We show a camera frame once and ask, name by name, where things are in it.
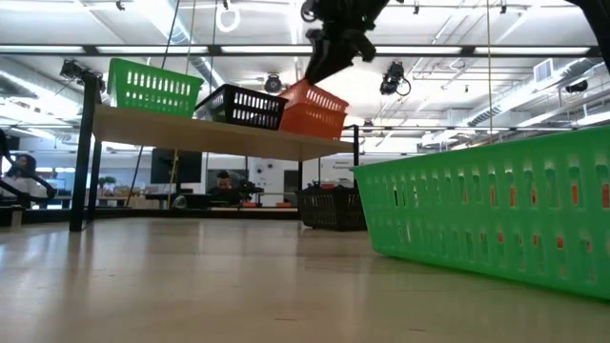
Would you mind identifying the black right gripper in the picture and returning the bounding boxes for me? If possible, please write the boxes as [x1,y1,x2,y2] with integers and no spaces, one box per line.
[304,0,392,87]

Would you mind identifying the black plastic slotted basket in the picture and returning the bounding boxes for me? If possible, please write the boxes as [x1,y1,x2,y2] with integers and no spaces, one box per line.
[295,185,369,233]
[193,83,290,132]

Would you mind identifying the green plastic slotted basket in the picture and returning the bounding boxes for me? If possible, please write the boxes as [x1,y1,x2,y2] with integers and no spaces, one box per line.
[105,57,206,120]
[351,125,610,302]

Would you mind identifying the black metal shelf leg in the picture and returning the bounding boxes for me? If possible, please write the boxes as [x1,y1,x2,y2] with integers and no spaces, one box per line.
[69,72,99,234]
[87,139,104,223]
[340,124,360,169]
[296,159,305,213]

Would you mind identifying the light wooden shelf board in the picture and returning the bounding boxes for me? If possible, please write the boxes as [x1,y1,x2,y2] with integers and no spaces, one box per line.
[91,104,356,163]

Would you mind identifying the round ceiling fixture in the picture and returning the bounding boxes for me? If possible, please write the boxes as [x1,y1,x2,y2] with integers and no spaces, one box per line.
[262,71,284,96]

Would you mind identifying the person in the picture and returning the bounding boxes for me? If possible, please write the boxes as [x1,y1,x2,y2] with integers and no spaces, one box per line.
[207,170,243,208]
[0,152,39,199]

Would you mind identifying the thin yellowish vertical pole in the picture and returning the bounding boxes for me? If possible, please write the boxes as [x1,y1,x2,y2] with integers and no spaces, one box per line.
[485,0,494,145]

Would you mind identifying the black monitor screen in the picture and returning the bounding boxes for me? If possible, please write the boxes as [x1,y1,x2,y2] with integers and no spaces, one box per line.
[150,147,204,186]

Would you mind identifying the white ceiling air vent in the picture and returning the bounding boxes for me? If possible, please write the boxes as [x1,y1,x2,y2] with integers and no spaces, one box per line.
[533,57,556,84]

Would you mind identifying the grey block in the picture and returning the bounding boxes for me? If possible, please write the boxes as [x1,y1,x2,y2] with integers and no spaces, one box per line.
[0,204,26,229]

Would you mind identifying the black overhead camera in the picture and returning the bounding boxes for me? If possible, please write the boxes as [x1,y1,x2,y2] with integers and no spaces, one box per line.
[378,60,413,98]

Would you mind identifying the white hanging ring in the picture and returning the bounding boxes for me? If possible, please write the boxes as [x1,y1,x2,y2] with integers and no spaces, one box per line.
[214,3,243,34]

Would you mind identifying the thin black horizontal rail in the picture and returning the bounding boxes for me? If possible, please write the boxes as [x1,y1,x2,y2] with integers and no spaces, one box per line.
[357,125,574,133]

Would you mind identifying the beige hanging cord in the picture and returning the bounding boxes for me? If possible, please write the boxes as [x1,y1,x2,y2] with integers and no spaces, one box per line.
[185,0,198,78]

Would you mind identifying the ribbed silver ceiling duct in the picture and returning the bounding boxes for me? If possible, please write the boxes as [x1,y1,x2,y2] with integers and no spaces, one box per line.
[466,104,507,128]

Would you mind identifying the dark hanging cable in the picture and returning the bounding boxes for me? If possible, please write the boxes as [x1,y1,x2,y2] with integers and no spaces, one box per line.
[126,0,182,208]

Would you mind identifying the dark wall board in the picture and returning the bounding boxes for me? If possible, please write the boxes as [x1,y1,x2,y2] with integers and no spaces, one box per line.
[206,168,250,194]

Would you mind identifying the black overhead frame beam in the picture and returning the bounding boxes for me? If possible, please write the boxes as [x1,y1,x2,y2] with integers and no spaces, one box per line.
[0,43,603,59]

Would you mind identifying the black table border rail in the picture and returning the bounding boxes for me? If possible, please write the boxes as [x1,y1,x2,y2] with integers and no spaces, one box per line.
[23,207,302,225]

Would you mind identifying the black frame-mounted camera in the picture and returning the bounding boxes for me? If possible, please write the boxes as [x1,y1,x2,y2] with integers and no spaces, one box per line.
[58,58,108,94]

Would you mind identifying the black curved cable loop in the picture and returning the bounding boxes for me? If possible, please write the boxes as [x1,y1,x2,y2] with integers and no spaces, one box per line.
[0,161,58,208]

